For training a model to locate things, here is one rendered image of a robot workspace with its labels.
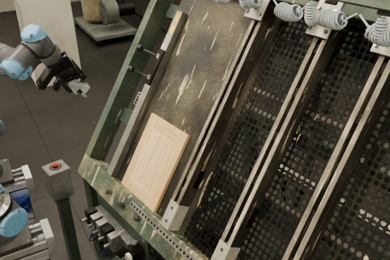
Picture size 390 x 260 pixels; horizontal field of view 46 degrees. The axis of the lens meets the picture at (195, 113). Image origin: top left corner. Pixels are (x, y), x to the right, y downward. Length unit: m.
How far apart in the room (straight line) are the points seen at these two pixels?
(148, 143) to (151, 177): 0.18
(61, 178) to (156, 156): 0.58
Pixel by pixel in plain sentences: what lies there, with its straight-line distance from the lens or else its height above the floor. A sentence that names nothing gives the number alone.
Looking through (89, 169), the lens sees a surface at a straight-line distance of 2.69.
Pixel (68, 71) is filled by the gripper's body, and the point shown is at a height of 1.68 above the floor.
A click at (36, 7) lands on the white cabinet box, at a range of 5.88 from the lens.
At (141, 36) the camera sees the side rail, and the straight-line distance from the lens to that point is 2.62.
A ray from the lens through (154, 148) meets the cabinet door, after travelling 2.34.
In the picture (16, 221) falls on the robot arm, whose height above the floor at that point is 1.22.
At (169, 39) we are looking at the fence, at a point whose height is 1.56.
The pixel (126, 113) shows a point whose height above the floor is 1.12.
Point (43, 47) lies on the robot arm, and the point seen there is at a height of 1.80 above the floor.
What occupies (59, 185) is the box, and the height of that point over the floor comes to 0.85.
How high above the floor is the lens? 2.32
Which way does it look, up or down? 27 degrees down
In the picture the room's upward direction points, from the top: 2 degrees counter-clockwise
